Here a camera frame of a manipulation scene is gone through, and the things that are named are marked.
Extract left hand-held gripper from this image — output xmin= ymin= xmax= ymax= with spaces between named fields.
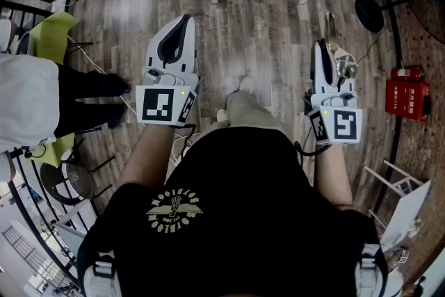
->
xmin=135 ymin=14 xmax=202 ymax=126

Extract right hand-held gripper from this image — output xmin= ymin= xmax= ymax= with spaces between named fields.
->
xmin=307 ymin=39 xmax=364 ymax=145

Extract person's right forearm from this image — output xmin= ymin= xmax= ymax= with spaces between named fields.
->
xmin=312 ymin=142 xmax=355 ymax=211

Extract person's left forearm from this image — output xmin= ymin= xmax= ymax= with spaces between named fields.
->
xmin=118 ymin=121 xmax=191 ymax=191

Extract red fire extinguisher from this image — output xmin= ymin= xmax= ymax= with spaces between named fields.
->
xmin=390 ymin=66 xmax=423 ymax=81

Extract red fire extinguisher box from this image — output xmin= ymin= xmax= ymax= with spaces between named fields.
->
xmin=385 ymin=79 xmax=432 ymax=123

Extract person's khaki trousers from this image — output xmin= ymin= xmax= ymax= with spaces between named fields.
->
xmin=224 ymin=88 xmax=293 ymax=141

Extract green chair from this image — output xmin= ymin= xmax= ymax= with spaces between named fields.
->
xmin=27 ymin=11 xmax=115 ymax=171

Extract white folding stand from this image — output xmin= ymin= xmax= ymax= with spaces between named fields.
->
xmin=363 ymin=159 xmax=432 ymax=248

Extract person's black printed t-shirt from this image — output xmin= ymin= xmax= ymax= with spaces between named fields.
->
xmin=76 ymin=127 xmax=389 ymax=297

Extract round black stool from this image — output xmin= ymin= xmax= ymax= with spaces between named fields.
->
xmin=39 ymin=160 xmax=95 ymax=207

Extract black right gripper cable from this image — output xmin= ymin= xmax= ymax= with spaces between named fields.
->
xmin=293 ymin=141 xmax=333 ymax=168

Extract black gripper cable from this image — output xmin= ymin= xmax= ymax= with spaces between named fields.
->
xmin=293 ymin=141 xmax=333 ymax=168
xmin=170 ymin=123 xmax=197 ymax=164

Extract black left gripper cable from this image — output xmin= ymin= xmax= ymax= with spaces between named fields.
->
xmin=170 ymin=123 xmax=197 ymax=164

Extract grey harness strap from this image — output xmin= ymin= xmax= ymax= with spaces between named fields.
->
xmin=354 ymin=243 xmax=387 ymax=297
xmin=83 ymin=252 xmax=122 ymax=297

